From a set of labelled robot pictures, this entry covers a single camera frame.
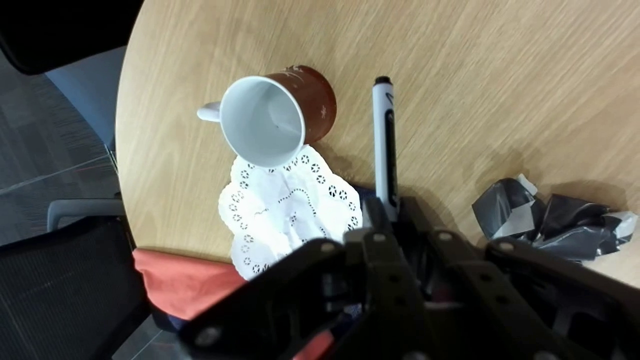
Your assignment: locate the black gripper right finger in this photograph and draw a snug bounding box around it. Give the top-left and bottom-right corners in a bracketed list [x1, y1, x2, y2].
[398, 196, 640, 360]

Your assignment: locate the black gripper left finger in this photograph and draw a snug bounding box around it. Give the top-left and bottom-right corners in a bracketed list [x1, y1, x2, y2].
[178, 193, 428, 360]

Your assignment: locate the black and white marker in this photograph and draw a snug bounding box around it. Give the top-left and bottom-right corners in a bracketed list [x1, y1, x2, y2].
[370, 75, 402, 222]

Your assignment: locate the red mug white inside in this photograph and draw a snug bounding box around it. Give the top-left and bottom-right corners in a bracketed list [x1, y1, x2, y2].
[197, 64, 338, 169]

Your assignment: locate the crumpled grey foil wrapper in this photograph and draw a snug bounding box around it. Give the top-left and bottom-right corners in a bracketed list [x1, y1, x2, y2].
[471, 174, 640, 265]

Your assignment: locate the white lace doily cloth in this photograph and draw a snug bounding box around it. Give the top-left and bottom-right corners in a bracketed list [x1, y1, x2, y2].
[216, 144, 367, 282]

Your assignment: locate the black mesh office chair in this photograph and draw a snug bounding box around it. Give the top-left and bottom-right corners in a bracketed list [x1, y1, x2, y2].
[0, 199, 159, 360]

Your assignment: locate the grey-blue flat board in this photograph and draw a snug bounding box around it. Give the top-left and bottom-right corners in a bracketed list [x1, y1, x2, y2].
[45, 47, 131, 157]

